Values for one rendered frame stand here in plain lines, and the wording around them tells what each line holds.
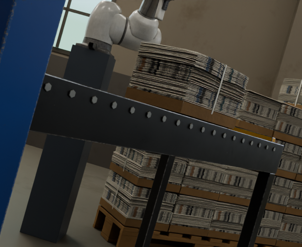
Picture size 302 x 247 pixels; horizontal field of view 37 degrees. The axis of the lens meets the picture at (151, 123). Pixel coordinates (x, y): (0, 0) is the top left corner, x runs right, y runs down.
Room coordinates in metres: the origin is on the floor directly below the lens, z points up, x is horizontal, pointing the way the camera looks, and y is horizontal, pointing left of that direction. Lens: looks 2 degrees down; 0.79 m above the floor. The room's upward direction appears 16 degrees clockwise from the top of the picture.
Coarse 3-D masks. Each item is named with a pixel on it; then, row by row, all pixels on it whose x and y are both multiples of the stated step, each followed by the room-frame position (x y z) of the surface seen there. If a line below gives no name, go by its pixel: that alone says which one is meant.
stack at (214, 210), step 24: (288, 144) 2.94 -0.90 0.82; (144, 168) 2.44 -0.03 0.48; (192, 168) 2.59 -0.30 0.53; (216, 168) 2.67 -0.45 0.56; (240, 168) 2.76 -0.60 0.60; (288, 168) 2.96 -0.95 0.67; (120, 192) 2.57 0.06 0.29; (144, 192) 2.47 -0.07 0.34; (168, 192) 2.56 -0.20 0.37; (216, 192) 2.71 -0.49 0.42; (240, 192) 2.79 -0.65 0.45; (288, 192) 2.99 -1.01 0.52; (96, 216) 2.74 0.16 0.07; (168, 216) 2.56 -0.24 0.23; (192, 216) 2.64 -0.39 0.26; (216, 216) 2.72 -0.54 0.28; (240, 216) 2.81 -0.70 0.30; (264, 216) 2.92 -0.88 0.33; (120, 240) 2.43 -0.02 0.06; (168, 240) 2.58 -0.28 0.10; (192, 240) 2.66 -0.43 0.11; (216, 240) 2.75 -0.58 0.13
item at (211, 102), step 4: (224, 68) 1.71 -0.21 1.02; (228, 68) 1.73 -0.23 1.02; (220, 72) 1.69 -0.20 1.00; (220, 76) 1.70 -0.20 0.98; (224, 76) 1.73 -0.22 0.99; (216, 80) 1.69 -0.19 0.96; (220, 80) 1.74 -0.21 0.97; (224, 80) 1.73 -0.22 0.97; (216, 84) 1.69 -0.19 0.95; (224, 84) 1.73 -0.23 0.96; (216, 88) 1.70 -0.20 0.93; (212, 92) 1.69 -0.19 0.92; (216, 92) 1.71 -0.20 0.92; (220, 92) 1.72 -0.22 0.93; (212, 96) 1.70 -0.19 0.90; (212, 100) 1.70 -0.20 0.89; (208, 104) 1.69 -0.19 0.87; (212, 104) 1.71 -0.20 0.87; (216, 104) 1.73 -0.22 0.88; (208, 108) 1.69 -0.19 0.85; (212, 108) 1.71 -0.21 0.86
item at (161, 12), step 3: (162, 0) 1.58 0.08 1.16; (162, 3) 1.58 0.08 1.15; (159, 6) 1.58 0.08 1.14; (159, 9) 1.58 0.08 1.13; (159, 12) 1.58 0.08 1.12; (162, 12) 1.59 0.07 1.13; (159, 15) 1.58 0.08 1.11; (162, 15) 1.59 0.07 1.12; (156, 18) 1.58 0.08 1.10; (159, 18) 1.58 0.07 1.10; (162, 18) 1.59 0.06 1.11
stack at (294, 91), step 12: (288, 84) 3.27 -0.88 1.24; (300, 84) 3.18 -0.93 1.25; (288, 96) 3.25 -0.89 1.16; (300, 96) 3.15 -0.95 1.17; (300, 156) 3.02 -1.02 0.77; (300, 168) 3.00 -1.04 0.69; (300, 192) 3.04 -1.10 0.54; (288, 204) 3.01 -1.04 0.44; (300, 204) 3.06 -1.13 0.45; (288, 216) 3.02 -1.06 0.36; (300, 216) 3.11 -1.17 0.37; (288, 228) 3.05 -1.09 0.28; (300, 228) 3.10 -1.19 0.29; (288, 240) 3.06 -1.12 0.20; (300, 240) 3.11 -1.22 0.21
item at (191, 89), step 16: (144, 48) 1.73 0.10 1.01; (160, 48) 1.68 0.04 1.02; (176, 48) 1.63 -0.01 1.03; (144, 64) 1.73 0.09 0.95; (160, 64) 1.67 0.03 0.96; (176, 64) 1.62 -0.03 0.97; (192, 64) 1.57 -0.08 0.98; (208, 64) 1.62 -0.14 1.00; (144, 80) 1.71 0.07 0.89; (160, 80) 1.66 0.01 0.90; (176, 80) 1.61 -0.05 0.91; (192, 80) 1.58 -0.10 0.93; (208, 80) 1.65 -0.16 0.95; (176, 96) 1.60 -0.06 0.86; (192, 96) 1.61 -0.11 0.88; (208, 96) 1.67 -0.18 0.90; (176, 112) 1.59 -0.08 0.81
